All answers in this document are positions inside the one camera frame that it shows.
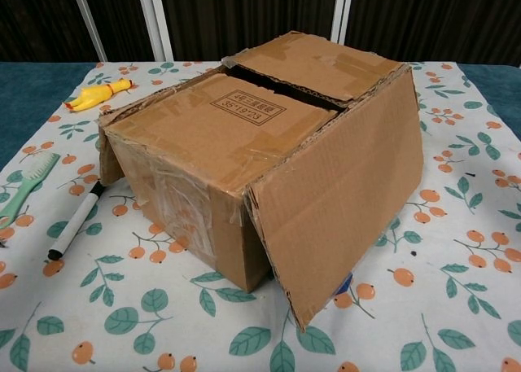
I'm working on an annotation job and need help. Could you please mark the brown cardboard shipping box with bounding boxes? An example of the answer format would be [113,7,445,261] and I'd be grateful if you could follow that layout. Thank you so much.
[95,30,425,331]

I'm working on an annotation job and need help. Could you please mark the blue toy building block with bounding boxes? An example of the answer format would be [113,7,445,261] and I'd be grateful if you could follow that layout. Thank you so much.
[335,272,353,296]

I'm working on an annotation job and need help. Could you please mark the yellow rubber chicken toy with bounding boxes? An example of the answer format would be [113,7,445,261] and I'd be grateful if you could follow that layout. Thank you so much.
[63,78,138,113]

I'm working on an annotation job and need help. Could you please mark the white marker with black cap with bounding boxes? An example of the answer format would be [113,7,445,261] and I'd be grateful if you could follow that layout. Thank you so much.
[47,183,106,261]

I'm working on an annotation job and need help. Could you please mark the green plastic hair brush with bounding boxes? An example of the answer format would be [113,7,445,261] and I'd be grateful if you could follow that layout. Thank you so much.
[0,151,61,230]

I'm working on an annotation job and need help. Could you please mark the floral print tablecloth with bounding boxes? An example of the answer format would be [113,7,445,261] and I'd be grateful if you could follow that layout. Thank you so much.
[0,60,521,372]

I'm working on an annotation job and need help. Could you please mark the white metal post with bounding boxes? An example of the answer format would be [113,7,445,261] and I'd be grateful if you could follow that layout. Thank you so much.
[331,0,355,47]
[68,0,109,63]
[136,0,177,63]

